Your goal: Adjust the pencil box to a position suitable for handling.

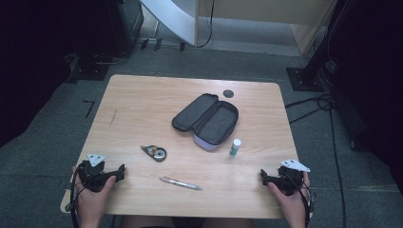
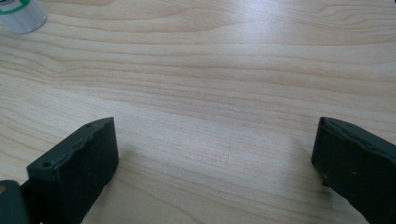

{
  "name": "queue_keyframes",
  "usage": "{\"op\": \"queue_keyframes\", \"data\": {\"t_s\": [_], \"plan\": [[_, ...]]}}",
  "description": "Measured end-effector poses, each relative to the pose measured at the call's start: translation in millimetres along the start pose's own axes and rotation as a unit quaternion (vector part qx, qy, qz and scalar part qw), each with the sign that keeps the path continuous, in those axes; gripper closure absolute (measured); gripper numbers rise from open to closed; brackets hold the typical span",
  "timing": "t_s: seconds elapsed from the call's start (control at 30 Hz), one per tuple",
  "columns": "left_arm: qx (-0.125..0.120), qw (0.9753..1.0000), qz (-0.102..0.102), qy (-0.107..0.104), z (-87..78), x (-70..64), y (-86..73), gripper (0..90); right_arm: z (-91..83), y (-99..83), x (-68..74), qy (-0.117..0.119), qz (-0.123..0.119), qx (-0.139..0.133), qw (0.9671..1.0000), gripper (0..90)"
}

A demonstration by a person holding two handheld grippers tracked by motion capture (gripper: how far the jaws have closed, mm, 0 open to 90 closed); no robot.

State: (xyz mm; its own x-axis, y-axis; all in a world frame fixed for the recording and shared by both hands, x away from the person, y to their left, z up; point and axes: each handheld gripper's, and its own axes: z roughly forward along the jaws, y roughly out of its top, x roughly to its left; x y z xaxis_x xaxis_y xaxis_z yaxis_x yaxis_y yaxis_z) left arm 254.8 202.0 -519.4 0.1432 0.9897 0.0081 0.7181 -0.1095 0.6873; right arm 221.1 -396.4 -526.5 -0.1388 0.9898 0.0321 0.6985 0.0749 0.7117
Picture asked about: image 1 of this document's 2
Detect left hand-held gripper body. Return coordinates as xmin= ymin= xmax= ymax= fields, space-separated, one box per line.
xmin=77 ymin=153 xmax=113 ymax=193

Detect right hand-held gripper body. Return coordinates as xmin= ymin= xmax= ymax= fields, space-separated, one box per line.
xmin=268 ymin=159 xmax=312 ymax=196

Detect correction tape dispenser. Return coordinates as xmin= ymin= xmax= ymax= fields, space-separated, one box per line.
xmin=140 ymin=144 xmax=168 ymax=163

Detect clear pen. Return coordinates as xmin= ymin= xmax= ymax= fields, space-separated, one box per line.
xmin=159 ymin=176 xmax=203 ymax=192

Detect black and lavender pencil case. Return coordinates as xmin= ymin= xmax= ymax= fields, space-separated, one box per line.
xmin=171 ymin=92 xmax=240 ymax=152

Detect person's right hand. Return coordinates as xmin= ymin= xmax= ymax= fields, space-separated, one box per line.
xmin=267 ymin=172 xmax=314 ymax=220

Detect person's left hand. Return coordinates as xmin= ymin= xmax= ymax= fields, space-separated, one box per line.
xmin=71 ymin=166 xmax=117 ymax=219

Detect white and green glue stick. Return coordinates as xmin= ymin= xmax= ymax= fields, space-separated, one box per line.
xmin=229 ymin=138 xmax=242 ymax=158

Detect person's left leg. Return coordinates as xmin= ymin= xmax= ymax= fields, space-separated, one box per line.
xmin=121 ymin=216 xmax=176 ymax=228

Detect person's leg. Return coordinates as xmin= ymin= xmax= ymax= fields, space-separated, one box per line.
xmin=121 ymin=216 xmax=176 ymax=228
xmin=201 ymin=217 xmax=255 ymax=228

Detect person's right leg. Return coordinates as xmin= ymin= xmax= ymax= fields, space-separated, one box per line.
xmin=201 ymin=217 xmax=255 ymax=228

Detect black square stand base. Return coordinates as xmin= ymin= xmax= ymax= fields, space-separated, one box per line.
xmin=286 ymin=66 xmax=326 ymax=93

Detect black flat stand base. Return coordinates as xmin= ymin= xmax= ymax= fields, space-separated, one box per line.
xmin=68 ymin=55 xmax=111 ymax=82

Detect dark curtain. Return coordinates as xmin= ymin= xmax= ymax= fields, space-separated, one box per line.
xmin=332 ymin=0 xmax=403 ymax=196
xmin=0 ymin=0 xmax=75 ymax=149

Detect black equipment box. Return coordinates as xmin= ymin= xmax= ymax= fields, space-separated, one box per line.
xmin=104 ymin=0 xmax=145 ymax=58

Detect white curved panel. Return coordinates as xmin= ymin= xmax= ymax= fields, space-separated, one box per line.
xmin=139 ymin=0 xmax=200 ymax=48

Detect light wooden cabinet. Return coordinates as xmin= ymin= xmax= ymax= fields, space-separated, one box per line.
xmin=194 ymin=0 xmax=337 ymax=58

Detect right hand-held gripper cable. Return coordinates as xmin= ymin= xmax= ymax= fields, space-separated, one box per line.
xmin=296 ymin=179 xmax=317 ymax=228

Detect hand-held gripper cable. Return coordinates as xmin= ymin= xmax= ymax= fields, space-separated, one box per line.
xmin=65 ymin=161 xmax=88 ymax=228
xmin=296 ymin=179 xmax=317 ymax=228

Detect left hand-held gripper cable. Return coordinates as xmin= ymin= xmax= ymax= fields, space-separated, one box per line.
xmin=65 ymin=161 xmax=88 ymax=228

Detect long black floor cable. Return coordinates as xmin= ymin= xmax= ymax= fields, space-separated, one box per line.
xmin=328 ymin=107 xmax=348 ymax=228

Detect black floor cables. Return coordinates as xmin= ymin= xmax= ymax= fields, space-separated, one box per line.
xmin=284 ymin=92 xmax=335 ymax=125

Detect black stand post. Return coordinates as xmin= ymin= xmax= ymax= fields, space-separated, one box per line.
xmin=305 ymin=0 xmax=350 ymax=74

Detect black hanging cable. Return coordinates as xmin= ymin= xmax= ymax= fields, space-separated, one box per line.
xmin=193 ymin=0 xmax=217 ymax=49

